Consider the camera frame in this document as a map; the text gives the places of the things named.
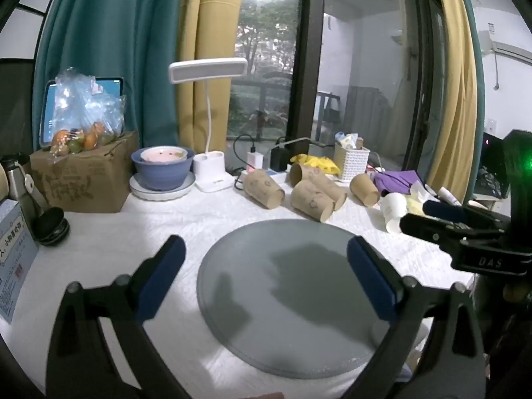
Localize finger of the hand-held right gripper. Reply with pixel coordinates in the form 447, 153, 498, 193
399, 213, 471, 254
423, 200, 512, 234

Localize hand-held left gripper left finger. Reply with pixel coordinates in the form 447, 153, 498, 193
45, 235, 188, 399

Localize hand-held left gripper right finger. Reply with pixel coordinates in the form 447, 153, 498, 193
341, 235, 488, 399

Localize white paper cup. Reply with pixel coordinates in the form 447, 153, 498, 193
379, 192, 408, 234

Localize brown paper cup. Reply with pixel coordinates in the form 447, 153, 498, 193
289, 162, 347, 210
350, 173, 381, 207
242, 169, 286, 209
290, 181, 335, 222

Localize white tube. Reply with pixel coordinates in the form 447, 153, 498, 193
436, 186, 462, 207

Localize pale yellow paper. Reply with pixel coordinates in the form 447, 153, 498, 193
405, 183, 434, 217

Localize dark monitor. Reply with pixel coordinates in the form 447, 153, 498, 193
474, 133, 512, 199

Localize purple cloth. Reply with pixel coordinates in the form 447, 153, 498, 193
373, 170, 425, 196

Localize white tablecloth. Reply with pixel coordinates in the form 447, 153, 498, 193
0, 166, 478, 399

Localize round grey plate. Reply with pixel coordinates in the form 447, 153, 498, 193
196, 218, 416, 380

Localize white plate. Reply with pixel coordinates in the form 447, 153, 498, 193
129, 170, 197, 201

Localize white woven basket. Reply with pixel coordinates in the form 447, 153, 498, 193
333, 141, 370, 183

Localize blue bowl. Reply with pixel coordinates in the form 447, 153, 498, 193
131, 146, 196, 191

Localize yellow curtain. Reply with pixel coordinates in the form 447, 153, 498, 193
177, 0, 250, 175
424, 0, 485, 195

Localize packets in basket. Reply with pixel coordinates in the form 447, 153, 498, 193
336, 132, 365, 149

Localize yellow cloth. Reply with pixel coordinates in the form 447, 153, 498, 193
290, 154, 342, 176

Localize black lid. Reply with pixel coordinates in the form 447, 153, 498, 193
33, 207, 70, 245

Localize pink bowl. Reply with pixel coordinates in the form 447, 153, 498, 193
140, 146, 188, 164

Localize cardboard box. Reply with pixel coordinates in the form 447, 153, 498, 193
30, 131, 140, 213

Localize white power strip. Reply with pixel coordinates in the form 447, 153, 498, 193
233, 167, 292, 190

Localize white air conditioner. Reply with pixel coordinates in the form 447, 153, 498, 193
490, 41, 532, 66

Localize light blue printed box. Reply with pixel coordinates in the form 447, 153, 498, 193
0, 199, 40, 325

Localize black power adapter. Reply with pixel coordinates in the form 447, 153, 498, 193
271, 139, 292, 172

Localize steel thermos flask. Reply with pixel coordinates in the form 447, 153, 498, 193
0, 153, 42, 222

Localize plastic bag of fruit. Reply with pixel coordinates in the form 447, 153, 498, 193
50, 67, 126, 157

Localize teal curtain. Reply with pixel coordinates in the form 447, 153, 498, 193
455, 0, 488, 134
32, 0, 186, 152

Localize white desk lamp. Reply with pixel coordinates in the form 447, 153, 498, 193
168, 58, 249, 194

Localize black cable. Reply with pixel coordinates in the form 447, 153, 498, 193
233, 134, 258, 171

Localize dark window frame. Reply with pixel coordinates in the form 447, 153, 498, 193
286, 0, 327, 165

